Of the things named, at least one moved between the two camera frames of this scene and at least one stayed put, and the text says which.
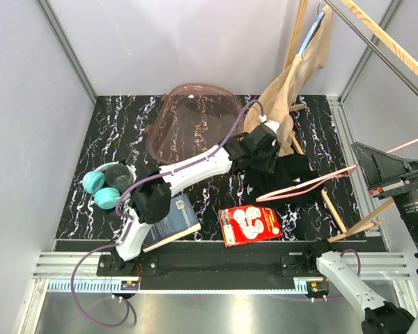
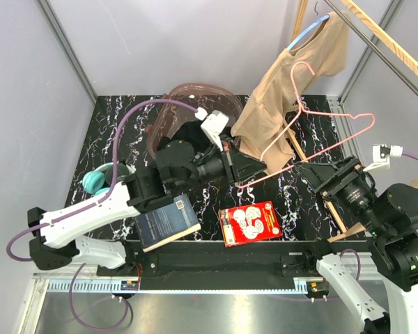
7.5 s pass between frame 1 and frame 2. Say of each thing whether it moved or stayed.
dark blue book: stayed
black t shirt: moved
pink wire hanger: moved
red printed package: stayed
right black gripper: moved
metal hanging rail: stayed
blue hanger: moved
